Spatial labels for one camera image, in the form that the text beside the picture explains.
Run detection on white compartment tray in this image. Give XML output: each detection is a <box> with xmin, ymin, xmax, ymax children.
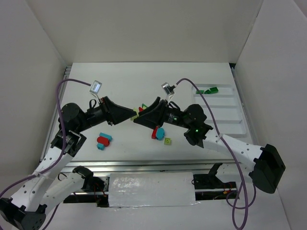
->
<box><xmin>191</xmin><ymin>84</ymin><xmax>247</xmax><ymax>138</ymax></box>

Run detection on blue oval lego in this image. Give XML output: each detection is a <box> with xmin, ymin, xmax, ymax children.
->
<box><xmin>155</xmin><ymin>127</ymin><xmax>165</xmax><ymax>140</ymax></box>

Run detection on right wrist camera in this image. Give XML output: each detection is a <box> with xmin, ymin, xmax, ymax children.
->
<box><xmin>161</xmin><ymin>82</ymin><xmax>176</xmax><ymax>96</ymax></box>

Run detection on silver tape sheet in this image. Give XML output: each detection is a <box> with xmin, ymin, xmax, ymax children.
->
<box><xmin>108</xmin><ymin>172</ymin><xmax>197</xmax><ymax>207</ymax></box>

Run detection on blue top lego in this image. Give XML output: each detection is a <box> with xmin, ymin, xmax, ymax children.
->
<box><xmin>99</xmin><ymin>132</ymin><xmax>113</xmax><ymax>141</ymax></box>

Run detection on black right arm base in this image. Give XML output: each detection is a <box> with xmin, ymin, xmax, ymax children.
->
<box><xmin>191</xmin><ymin>163</ymin><xmax>237</xmax><ymax>201</ymax></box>

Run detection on aluminium table rail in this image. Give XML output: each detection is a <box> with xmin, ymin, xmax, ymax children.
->
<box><xmin>61</xmin><ymin>159</ymin><xmax>236</xmax><ymax>173</ymax></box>

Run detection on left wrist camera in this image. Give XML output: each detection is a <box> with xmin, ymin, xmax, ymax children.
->
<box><xmin>89</xmin><ymin>80</ymin><xmax>102</xmax><ymax>94</ymax></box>

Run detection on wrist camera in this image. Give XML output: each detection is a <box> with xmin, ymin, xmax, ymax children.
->
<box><xmin>161</xmin><ymin>82</ymin><xmax>176</xmax><ymax>96</ymax></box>
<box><xmin>89</xmin><ymin>80</ymin><xmax>102</xmax><ymax>94</ymax></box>

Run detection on blue bottom lego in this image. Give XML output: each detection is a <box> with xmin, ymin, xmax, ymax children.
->
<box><xmin>96</xmin><ymin>143</ymin><xmax>105</xmax><ymax>150</ymax></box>

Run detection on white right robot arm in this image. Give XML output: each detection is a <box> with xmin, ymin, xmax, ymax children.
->
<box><xmin>134</xmin><ymin>97</ymin><xmax>286</xmax><ymax>194</ymax></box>

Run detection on lime square lego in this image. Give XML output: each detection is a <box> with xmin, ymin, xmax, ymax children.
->
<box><xmin>164</xmin><ymin>138</ymin><xmax>172</xmax><ymax>146</ymax></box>

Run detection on red round lego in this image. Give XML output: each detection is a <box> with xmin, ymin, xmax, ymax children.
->
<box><xmin>97</xmin><ymin>136</ymin><xmax>110</xmax><ymax>147</ymax></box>

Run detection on dark green curved lego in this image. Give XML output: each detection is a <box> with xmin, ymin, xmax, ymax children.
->
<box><xmin>209</xmin><ymin>87</ymin><xmax>219</xmax><ymax>94</ymax></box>

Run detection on red rectangular lego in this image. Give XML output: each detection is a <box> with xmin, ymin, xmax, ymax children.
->
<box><xmin>151</xmin><ymin>127</ymin><xmax>158</xmax><ymax>139</ymax></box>

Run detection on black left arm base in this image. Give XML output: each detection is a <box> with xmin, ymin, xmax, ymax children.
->
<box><xmin>63</xmin><ymin>166</ymin><xmax>109</xmax><ymax>207</ymax></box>

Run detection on lime curved lego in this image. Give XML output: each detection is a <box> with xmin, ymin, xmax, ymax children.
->
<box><xmin>130</xmin><ymin>107</ymin><xmax>139</xmax><ymax>121</ymax></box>

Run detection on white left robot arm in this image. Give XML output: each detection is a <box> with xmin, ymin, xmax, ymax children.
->
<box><xmin>0</xmin><ymin>97</ymin><xmax>136</xmax><ymax>230</ymax></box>

